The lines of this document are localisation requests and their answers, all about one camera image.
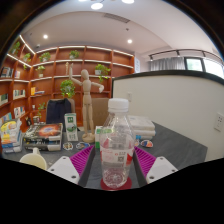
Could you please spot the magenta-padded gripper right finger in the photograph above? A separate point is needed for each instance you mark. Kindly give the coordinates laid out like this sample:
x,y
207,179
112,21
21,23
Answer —
x,y
160,168

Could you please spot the green white box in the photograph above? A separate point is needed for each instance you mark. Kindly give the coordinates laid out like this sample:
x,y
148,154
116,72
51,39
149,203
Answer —
x,y
97,136

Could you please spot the wooden shelf unit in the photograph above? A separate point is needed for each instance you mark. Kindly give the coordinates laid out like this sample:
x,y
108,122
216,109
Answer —
x,y
50,73

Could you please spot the ceiling air vent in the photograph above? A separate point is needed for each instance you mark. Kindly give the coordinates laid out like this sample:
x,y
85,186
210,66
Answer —
x,y
116,17

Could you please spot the small green white carton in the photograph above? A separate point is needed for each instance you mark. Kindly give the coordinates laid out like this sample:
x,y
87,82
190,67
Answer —
x,y
71,126

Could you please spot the stack of white books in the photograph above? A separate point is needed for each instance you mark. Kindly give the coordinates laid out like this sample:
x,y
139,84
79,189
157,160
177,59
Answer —
x,y
144,126

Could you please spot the window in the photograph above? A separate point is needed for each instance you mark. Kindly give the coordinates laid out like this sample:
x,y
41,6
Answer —
x,y
206,66

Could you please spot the dark upholstered chair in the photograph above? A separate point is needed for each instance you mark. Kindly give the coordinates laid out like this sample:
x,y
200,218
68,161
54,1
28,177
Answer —
x,y
58,111

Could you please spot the grey curtain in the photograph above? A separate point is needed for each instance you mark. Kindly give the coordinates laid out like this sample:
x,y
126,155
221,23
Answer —
x,y
166,64

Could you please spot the tan chair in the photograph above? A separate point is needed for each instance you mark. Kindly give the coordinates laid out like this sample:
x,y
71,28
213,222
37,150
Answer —
x,y
100,111

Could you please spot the stack of colourful books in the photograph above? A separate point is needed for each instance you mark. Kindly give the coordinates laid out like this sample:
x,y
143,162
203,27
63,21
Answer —
x,y
10,135

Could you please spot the white wall socket plate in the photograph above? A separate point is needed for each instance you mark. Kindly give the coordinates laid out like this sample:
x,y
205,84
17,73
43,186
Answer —
x,y
219,122

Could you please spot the white wall switch plate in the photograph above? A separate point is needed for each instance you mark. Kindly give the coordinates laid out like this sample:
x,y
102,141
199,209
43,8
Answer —
x,y
129,97

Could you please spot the black ceiling track rail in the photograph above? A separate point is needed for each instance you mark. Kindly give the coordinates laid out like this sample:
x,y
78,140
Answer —
x,y
183,52

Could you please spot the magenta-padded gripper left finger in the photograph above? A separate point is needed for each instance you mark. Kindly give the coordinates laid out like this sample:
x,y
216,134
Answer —
x,y
65,168

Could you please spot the round recessed ceiling light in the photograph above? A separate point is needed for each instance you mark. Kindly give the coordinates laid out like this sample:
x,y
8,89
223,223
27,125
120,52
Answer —
x,y
45,36
129,41

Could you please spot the wooden artist mannequin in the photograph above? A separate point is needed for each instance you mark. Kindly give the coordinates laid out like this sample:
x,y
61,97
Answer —
x,y
87,100

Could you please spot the clear plastic water bottle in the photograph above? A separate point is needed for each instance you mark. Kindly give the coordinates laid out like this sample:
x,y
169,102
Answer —
x,y
117,146

